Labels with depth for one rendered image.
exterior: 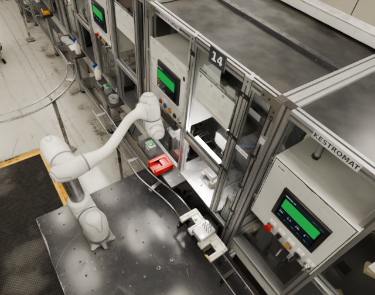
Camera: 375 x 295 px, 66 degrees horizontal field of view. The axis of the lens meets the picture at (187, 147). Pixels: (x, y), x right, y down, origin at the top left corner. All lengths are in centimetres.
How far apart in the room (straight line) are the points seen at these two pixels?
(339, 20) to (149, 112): 117
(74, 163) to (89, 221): 55
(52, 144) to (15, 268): 165
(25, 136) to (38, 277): 180
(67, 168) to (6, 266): 172
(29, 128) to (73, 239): 219
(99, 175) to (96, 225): 146
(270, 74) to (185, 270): 142
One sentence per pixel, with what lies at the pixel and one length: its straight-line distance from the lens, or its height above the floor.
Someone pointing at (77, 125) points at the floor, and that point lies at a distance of 404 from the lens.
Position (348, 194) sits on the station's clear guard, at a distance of 122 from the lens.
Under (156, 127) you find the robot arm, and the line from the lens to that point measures 175.
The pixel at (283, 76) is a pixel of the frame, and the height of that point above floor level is 201.
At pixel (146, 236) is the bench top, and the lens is 224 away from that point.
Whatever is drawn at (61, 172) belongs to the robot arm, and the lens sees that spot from 160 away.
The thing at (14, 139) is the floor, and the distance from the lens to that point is 410.
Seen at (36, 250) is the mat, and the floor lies 1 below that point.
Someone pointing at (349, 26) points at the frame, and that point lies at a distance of 190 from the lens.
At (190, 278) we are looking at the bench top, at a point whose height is 68.
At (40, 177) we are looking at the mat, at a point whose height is 1.
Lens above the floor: 272
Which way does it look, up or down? 48 degrees down
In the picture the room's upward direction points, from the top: 7 degrees clockwise
